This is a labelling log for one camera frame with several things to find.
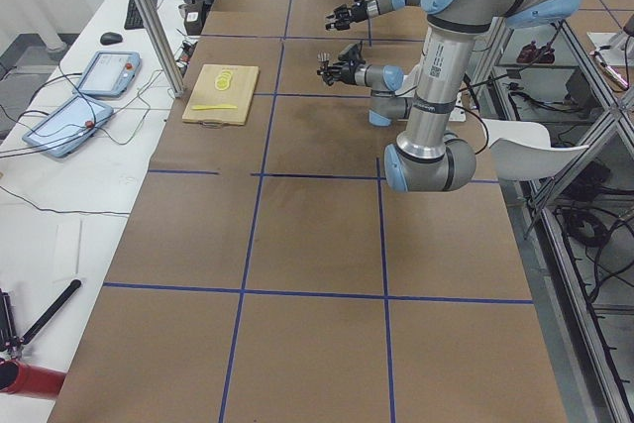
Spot black box with label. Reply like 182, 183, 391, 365
181, 0, 206, 36

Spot black tripod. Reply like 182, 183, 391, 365
0, 278, 83, 353

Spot blue teach pendant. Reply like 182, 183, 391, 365
23, 95, 114, 159
76, 51, 141, 99

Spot lemon slice one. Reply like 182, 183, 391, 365
214, 81, 230, 91

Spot black computer mouse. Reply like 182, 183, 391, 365
100, 32, 123, 46

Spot black keyboard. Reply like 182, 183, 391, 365
123, 0, 160, 31

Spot white chair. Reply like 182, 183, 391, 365
484, 119, 589, 181

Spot aluminium frame post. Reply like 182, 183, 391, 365
135, 0, 184, 98

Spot wooden cutting board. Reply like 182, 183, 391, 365
182, 64, 260, 126

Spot near blue teach pendant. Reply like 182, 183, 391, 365
23, 95, 114, 159

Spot red cylinder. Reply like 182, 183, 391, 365
1, 360, 66, 399

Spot far blue teach pendant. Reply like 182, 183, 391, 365
76, 51, 141, 99

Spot yellow plastic knife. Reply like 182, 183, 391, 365
191, 103, 238, 111

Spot white foam strip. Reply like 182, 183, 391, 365
53, 220, 82, 281

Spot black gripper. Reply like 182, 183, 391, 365
317, 61, 367, 86
325, 1, 370, 31

